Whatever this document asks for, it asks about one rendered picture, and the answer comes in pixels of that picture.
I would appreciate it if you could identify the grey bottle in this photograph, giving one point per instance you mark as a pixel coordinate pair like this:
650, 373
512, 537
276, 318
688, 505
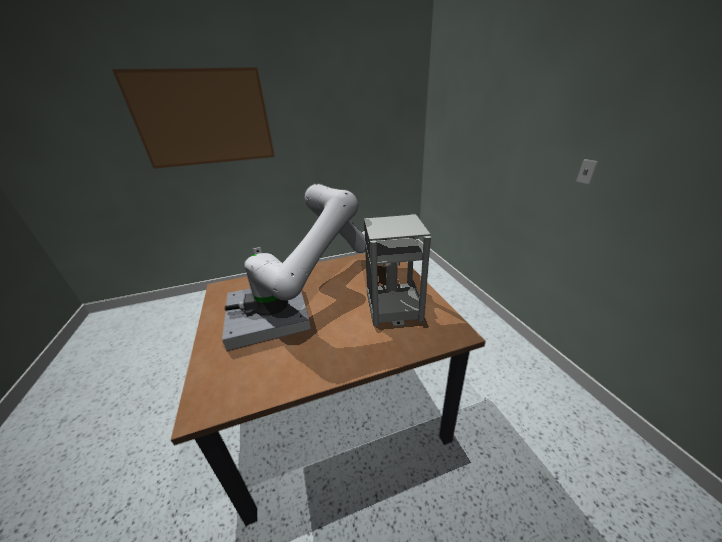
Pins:
391, 277

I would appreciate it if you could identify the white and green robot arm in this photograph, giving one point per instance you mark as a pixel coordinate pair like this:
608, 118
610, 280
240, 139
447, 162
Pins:
272, 282

